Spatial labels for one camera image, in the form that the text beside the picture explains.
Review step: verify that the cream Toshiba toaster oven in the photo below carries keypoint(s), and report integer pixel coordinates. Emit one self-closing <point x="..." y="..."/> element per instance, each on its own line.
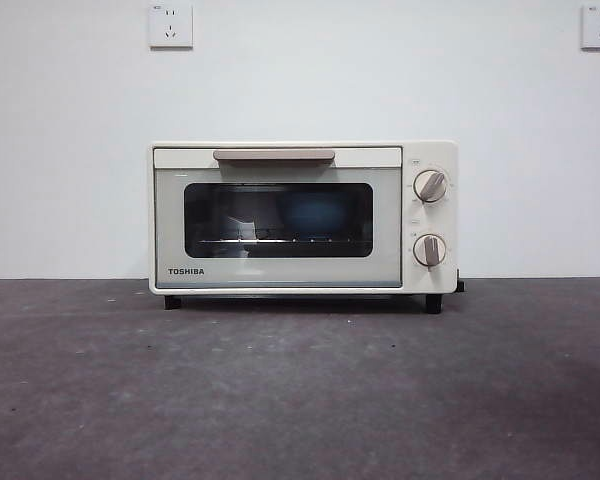
<point x="429" y="220"/>

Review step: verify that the cream glass oven door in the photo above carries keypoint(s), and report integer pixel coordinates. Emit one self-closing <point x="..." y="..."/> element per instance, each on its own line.
<point x="190" y="157"/>

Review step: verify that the blue ribbed bowl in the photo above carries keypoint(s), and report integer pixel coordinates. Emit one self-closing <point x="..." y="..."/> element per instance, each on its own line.
<point x="315" y="215"/>

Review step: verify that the cream oven knob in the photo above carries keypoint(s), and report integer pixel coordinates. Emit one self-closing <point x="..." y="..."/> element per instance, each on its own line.
<point x="429" y="250"/>
<point x="430" y="186"/>

